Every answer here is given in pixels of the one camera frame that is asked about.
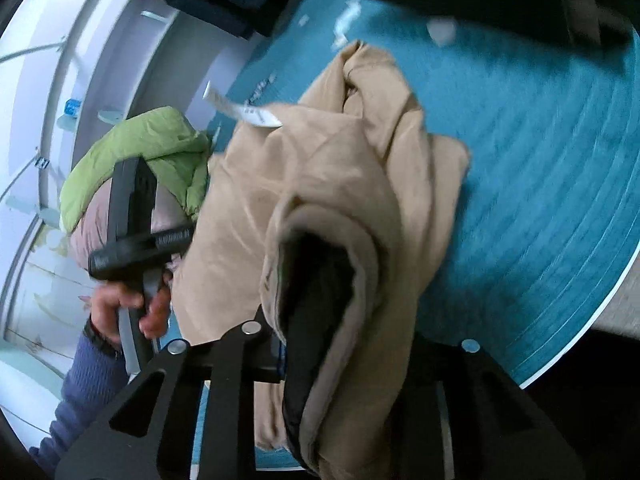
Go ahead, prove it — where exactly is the white butterfly print wardrobe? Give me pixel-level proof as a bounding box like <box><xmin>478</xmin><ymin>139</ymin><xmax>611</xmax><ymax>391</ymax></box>
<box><xmin>0</xmin><ymin>217</ymin><xmax>103</xmax><ymax>361</ymax></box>

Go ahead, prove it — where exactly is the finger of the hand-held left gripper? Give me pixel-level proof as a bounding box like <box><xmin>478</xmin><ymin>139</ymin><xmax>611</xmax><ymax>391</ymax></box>
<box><xmin>107</xmin><ymin>157</ymin><xmax>159</xmax><ymax>247</ymax></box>

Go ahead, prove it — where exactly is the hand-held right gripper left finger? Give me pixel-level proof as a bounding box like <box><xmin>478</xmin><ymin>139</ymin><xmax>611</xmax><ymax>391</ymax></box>
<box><xmin>54</xmin><ymin>305</ymin><xmax>283</xmax><ymax>480</ymax></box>

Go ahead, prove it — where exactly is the lilac wall shelf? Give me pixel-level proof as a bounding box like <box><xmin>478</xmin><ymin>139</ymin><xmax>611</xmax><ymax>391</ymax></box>
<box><xmin>35</xmin><ymin>0</ymin><xmax>266</xmax><ymax>226</ymax></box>

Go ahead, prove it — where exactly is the pink quilt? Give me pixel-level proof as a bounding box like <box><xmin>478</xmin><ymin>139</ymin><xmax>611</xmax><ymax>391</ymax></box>
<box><xmin>69</xmin><ymin>180</ymin><xmax>194</xmax><ymax>282</ymax></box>

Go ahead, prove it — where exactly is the light green loft bed frame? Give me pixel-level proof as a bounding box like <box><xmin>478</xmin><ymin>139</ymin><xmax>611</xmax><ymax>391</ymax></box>
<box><xmin>0</xmin><ymin>0</ymin><xmax>640</xmax><ymax>471</ymax></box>

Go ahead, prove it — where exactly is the tan jacket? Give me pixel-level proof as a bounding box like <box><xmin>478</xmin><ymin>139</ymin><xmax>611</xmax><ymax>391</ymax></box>
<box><xmin>170</xmin><ymin>39</ymin><xmax>472</xmax><ymax>479</ymax></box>

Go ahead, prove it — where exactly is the person's left hand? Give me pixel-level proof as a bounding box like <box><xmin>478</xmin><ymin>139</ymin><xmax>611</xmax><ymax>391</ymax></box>
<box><xmin>89</xmin><ymin>270</ymin><xmax>174</xmax><ymax>342</ymax></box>

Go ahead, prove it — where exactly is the green quilt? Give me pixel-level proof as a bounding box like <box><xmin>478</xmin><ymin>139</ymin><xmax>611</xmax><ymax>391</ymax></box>
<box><xmin>59</xmin><ymin>106</ymin><xmax>214</xmax><ymax>234</ymax></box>

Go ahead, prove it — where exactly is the black wrist band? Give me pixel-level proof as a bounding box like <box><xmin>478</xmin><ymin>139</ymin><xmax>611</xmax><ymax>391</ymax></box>
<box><xmin>82</xmin><ymin>317</ymin><xmax>125</xmax><ymax>361</ymax></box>

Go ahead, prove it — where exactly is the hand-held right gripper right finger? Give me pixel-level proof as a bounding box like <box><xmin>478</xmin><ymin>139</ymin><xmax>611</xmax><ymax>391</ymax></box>
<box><xmin>395</xmin><ymin>337</ymin><xmax>586</xmax><ymax>480</ymax></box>

